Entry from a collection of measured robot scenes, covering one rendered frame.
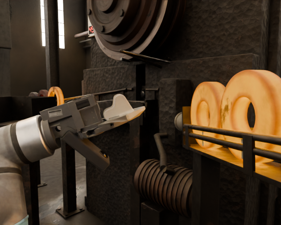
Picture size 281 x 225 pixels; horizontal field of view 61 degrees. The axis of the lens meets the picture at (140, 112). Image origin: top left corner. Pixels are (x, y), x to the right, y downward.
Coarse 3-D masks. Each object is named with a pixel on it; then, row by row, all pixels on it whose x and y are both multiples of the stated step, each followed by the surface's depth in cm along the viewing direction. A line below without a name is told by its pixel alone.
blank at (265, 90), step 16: (240, 80) 40; (256, 80) 36; (272, 80) 34; (224, 96) 45; (240, 96) 40; (256, 96) 36; (272, 96) 33; (224, 112) 45; (240, 112) 43; (256, 112) 36; (272, 112) 33; (224, 128) 45; (240, 128) 42; (256, 128) 36; (272, 128) 33; (256, 144) 36; (272, 144) 33; (240, 160) 41; (256, 160) 36; (272, 160) 37
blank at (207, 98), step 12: (204, 84) 54; (216, 84) 51; (204, 96) 54; (216, 96) 48; (192, 108) 61; (204, 108) 58; (216, 108) 48; (192, 120) 61; (204, 120) 58; (216, 120) 48; (204, 132) 54; (204, 144) 54; (216, 144) 51
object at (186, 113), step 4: (184, 108) 62; (188, 108) 62; (184, 112) 62; (188, 112) 62; (184, 116) 62; (188, 116) 62; (184, 120) 62; (188, 120) 62; (184, 128) 62; (192, 132) 63; (184, 136) 62; (184, 140) 62; (192, 140) 63
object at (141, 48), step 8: (160, 0) 82; (168, 0) 80; (176, 0) 84; (160, 8) 83; (168, 8) 83; (160, 16) 83; (168, 16) 85; (160, 24) 83; (168, 24) 87; (152, 32) 86; (160, 32) 87; (96, 40) 111; (144, 40) 89; (152, 40) 87; (160, 40) 91; (104, 48) 107; (136, 48) 92; (144, 48) 89; (152, 48) 93; (112, 56) 103; (120, 56) 99; (128, 56) 96
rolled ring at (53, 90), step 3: (51, 87) 153; (54, 87) 150; (57, 87) 150; (51, 90) 153; (54, 90) 150; (57, 90) 148; (60, 90) 149; (48, 93) 157; (51, 93) 155; (54, 93) 156; (57, 93) 147; (60, 93) 147; (57, 96) 147; (60, 96) 147; (63, 96) 148; (57, 99) 148; (60, 99) 146; (63, 99) 148; (60, 102) 146; (63, 102) 148; (57, 105) 148
